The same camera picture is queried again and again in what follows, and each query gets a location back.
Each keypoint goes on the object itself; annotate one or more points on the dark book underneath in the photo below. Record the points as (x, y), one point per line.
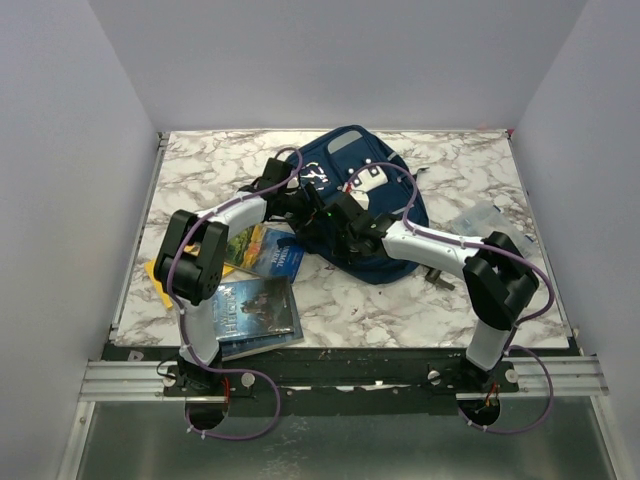
(254, 345)

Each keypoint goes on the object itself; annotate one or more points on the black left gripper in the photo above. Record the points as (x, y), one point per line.
(310, 208)

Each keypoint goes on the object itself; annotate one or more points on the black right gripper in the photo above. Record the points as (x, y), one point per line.
(336, 246)

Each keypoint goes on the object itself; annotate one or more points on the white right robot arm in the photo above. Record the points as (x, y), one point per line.
(499, 281)

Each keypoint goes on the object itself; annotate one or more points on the yellow notebook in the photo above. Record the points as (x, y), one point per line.
(165, 299)

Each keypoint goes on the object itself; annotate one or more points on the aluminium rail frame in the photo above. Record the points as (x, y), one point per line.
(577, 439)

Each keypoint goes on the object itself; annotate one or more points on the navy blue student backpack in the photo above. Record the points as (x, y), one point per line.
(354, 161)

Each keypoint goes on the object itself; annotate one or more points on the steel clamp handle tool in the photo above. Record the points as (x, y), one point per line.
(433, 276)

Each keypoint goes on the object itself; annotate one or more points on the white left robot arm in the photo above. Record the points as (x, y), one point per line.
(190, 261)

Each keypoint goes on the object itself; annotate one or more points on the Wuthering Heights dark book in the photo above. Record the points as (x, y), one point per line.
(253, 308)

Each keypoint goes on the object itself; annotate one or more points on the Animal Farm blue book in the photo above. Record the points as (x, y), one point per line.
(265, 252)

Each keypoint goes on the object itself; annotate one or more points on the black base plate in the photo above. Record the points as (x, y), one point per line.
(346, 381)

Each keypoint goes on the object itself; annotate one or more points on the clear plastic organizer box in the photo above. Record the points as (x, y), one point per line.
(484, 218)

